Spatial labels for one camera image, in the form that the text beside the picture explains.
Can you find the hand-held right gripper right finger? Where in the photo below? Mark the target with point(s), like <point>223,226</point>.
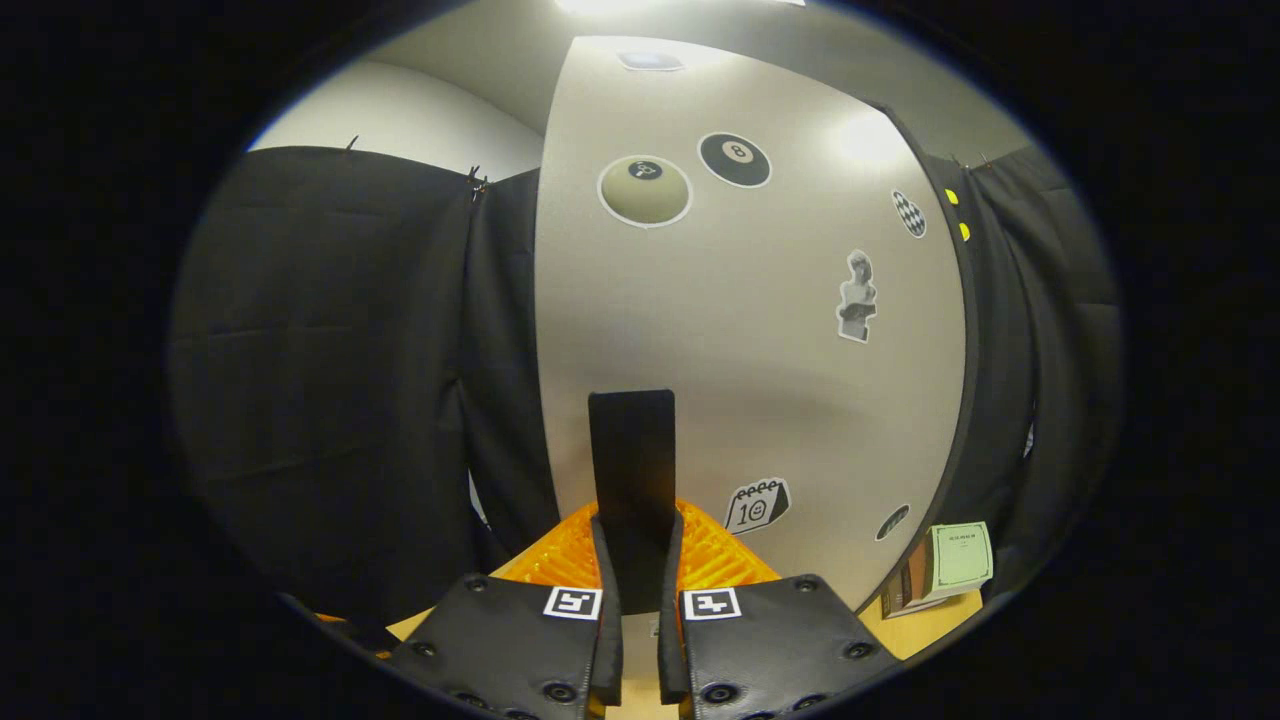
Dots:
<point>672,640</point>

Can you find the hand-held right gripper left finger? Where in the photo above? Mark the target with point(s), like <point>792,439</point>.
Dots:
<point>606,640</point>

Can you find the grey cabinet door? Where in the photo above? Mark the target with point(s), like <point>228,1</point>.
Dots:
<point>740,350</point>

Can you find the black backdrop cloth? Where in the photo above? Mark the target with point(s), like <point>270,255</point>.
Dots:
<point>330,380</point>

